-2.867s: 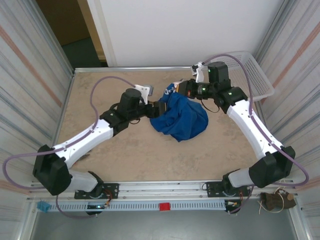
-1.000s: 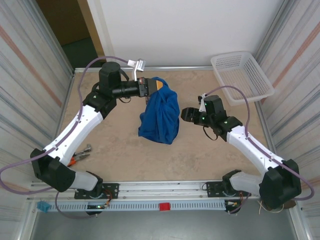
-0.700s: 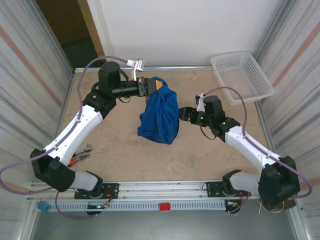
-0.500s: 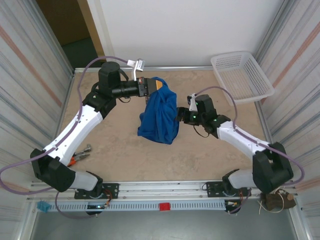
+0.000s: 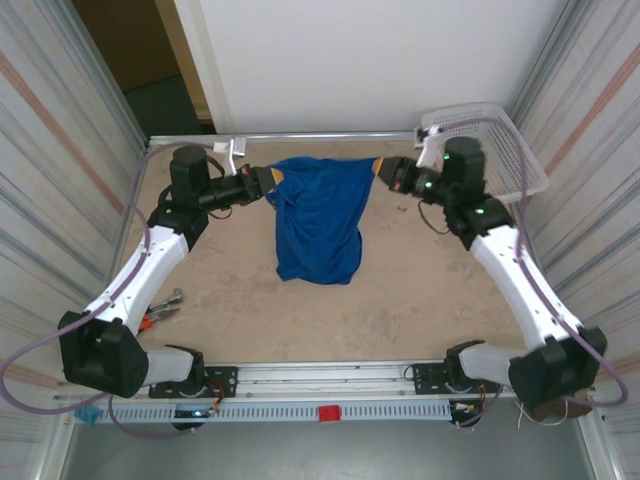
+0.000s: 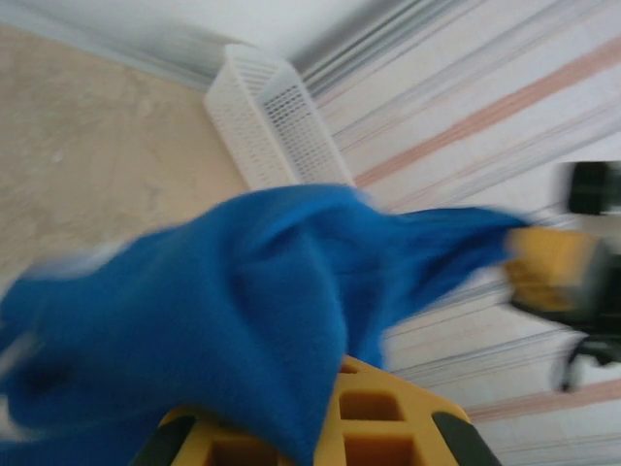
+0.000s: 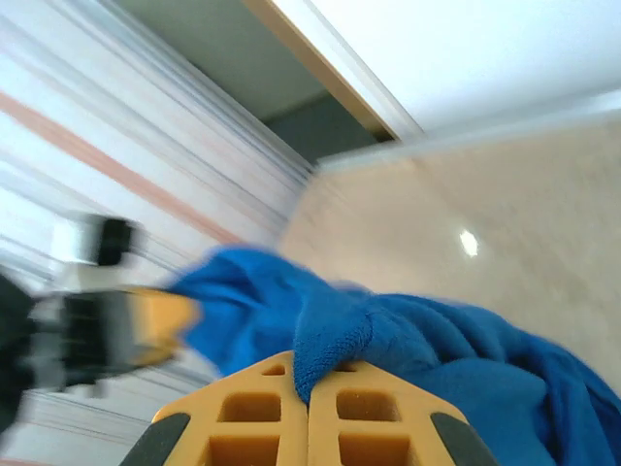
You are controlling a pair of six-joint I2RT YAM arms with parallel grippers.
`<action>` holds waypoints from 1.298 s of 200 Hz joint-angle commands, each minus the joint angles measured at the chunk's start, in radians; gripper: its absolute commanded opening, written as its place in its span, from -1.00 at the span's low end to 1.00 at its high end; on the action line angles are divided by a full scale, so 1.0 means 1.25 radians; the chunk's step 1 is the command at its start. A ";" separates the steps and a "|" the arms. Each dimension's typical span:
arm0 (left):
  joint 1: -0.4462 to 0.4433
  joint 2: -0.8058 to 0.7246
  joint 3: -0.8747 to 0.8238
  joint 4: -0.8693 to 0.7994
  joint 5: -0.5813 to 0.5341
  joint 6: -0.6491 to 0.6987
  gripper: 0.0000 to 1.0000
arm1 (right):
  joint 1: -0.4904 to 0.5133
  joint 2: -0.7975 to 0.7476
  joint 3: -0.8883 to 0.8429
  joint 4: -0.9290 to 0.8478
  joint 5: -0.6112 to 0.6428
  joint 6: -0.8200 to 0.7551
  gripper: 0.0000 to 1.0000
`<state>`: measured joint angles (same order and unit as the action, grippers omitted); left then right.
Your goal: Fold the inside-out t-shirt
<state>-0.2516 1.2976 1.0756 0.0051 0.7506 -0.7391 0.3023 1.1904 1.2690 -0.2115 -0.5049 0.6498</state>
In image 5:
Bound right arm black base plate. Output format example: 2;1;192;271
412;360;504;395

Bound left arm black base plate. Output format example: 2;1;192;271
148;366;239;400

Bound aluminium mounting rail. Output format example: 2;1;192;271
53;357;516;404

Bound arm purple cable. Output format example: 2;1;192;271
417;115;630;430
0;144;196;441

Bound blue printed t-shirt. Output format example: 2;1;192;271
264;155;380;287

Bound wrist thin black cable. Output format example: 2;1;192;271
202;158;235;220
417;198;452;236

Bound grey slotted cable duct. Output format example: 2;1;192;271
106;401;454;425

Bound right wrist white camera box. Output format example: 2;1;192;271
412;124;447;169

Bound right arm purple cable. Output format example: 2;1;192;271
417;115;630;430

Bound white perforated plastic basket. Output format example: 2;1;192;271
420;102;551;204

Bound orange-handled pliers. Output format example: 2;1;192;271
139;307;181;335

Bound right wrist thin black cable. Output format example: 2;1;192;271
417;198;452;236

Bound white door frame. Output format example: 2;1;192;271
172;0;235;135

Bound brown drawstring pouch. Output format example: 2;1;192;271
517;394;596;427

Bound left wrist thin black cable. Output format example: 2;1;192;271
202;158;235;220

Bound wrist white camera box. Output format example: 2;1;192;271
212;138;247;174
412;124;447;169

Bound tan wooden door jamb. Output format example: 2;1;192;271
153;0;217;134

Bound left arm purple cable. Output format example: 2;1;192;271
0;144;196;441

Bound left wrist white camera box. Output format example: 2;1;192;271
212;138;247;174

